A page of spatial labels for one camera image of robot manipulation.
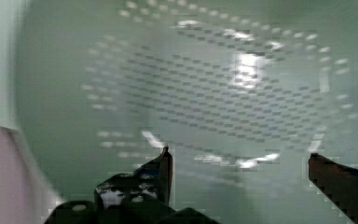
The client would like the green plastic strainer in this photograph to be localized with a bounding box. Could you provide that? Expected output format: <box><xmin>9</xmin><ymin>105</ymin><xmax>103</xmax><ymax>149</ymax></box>
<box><xmin>14</xmin><ymin>0</ymin><xmax>358</xmax><ymax>224</ymax></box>

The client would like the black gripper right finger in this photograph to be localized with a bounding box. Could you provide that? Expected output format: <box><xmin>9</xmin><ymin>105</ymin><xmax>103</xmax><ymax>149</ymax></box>
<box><xmin>308</xmin><ymin>153</ymin><xmax>358</xmax><ymax>224</ymax></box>

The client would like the grey round plate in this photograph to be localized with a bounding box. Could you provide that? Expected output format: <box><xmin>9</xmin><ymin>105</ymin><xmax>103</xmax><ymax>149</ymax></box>
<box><xmin>0</xmin><ymin>126</ymin><xmax>63</xmax><ymax>224</ymax></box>

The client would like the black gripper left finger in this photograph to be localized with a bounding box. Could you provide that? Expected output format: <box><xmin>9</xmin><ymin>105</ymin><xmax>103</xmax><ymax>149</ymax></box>
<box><xmin>94</xmin><ymin>146</ymin><xmax>173</xmax><ymax>209</ymax></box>

